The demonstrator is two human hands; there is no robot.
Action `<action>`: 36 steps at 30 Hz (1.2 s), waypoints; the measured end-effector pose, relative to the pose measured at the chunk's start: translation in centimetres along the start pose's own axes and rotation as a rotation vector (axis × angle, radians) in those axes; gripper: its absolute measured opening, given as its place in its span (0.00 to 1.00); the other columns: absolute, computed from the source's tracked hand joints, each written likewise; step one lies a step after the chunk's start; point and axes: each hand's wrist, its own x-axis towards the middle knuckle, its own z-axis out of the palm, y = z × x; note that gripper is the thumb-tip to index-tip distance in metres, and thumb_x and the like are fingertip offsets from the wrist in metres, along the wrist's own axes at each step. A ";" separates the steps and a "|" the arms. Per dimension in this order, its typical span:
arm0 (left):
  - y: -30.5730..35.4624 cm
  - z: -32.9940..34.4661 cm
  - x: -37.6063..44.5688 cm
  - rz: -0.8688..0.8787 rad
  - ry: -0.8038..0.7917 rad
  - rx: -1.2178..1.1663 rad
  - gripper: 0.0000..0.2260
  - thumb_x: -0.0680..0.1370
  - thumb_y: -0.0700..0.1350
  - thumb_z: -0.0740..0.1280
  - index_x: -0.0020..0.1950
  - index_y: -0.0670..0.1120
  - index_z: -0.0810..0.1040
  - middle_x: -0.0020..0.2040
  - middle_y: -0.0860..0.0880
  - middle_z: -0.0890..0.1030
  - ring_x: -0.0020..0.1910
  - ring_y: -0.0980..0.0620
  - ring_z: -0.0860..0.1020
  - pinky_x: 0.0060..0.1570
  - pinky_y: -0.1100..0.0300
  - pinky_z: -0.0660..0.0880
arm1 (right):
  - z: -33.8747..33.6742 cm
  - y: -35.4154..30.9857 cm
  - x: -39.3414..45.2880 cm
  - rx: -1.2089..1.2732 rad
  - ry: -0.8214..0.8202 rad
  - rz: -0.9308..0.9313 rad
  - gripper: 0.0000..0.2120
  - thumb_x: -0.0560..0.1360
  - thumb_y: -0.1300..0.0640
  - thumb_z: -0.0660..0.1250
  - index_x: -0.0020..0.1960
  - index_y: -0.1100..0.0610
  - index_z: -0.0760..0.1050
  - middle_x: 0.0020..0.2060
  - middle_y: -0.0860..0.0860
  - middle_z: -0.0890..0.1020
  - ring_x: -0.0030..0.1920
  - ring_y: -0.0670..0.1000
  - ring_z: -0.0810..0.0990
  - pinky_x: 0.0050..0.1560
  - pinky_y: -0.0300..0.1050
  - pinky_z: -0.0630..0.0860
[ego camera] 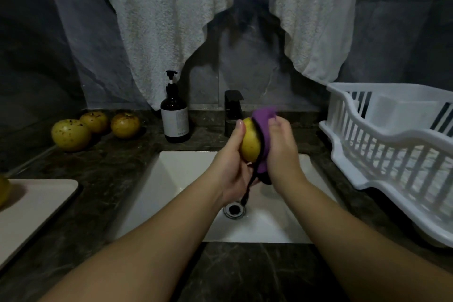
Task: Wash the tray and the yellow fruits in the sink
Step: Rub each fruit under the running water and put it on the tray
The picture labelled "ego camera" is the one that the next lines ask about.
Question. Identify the person's left hand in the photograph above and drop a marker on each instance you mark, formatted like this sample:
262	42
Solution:
230	171

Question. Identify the person's right hand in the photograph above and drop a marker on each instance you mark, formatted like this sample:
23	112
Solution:
283	160

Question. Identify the spotted yellow apple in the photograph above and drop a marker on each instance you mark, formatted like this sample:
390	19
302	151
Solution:
250	144
3	190

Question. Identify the purple cloth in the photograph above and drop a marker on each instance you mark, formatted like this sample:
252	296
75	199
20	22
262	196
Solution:
263	123

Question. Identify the black faucet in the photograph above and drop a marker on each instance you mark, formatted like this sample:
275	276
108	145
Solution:
233	106

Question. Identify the dark soap pump bottle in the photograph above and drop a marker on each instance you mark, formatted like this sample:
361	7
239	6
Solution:
175	118

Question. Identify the group of yellow apples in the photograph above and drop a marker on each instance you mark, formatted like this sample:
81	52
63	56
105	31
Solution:
71	135

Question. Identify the beige plastic tray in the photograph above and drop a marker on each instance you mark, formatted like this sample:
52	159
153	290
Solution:
32	217

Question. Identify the person's left forearm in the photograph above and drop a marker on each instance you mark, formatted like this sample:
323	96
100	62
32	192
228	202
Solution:
127	256

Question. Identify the person's right forearm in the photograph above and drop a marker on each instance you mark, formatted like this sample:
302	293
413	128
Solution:
361	249

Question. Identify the metal sink drain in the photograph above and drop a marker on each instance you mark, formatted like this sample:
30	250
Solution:
234	210

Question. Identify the white sink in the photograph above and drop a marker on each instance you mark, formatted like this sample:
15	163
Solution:
156	192

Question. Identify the white plastic basket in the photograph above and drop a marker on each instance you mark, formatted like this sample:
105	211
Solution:
389	149

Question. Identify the white hanging towel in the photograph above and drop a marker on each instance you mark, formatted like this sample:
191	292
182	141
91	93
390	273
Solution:
148	22

